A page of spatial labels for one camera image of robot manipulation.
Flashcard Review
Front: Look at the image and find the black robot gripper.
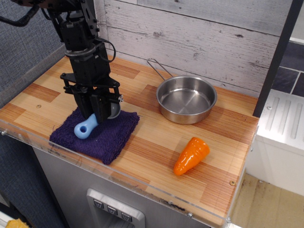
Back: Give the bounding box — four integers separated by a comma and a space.
60, 46, 123, 124

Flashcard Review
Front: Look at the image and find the dark blue folded towel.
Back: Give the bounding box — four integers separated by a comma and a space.
49, 108, 140, 165

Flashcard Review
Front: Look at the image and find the silver dispenser button panel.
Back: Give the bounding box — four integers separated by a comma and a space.
86, 188, 146, 228

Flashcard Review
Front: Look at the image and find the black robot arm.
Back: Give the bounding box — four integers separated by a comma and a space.
13, 0, 122, 124

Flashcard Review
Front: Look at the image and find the yellow object at corner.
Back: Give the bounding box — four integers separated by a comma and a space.
5, 219, 29, 228

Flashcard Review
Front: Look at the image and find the stainless steel pot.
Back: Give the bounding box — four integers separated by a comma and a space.
146, 58, 218, 125

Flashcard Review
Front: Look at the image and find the dark vertical post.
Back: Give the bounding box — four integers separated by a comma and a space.
253, 0, 304, 117

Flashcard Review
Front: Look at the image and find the white toy sink unit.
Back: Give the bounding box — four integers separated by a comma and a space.
246, 90, 304, 195

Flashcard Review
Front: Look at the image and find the blue spoon with grey bowl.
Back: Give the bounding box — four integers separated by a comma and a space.
74, 103, 121, 139

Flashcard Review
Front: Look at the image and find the orange plastic carrot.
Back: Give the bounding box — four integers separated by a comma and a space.
173, 137, 210, 176

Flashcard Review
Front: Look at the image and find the grey toy cabinet front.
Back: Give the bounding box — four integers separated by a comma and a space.
34, 149, 206, 228

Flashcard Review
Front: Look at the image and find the clear acrylic table edge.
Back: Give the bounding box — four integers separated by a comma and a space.
0, 121, 232, 228

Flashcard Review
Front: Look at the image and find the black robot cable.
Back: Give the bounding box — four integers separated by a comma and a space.
0, 4, 40, 28

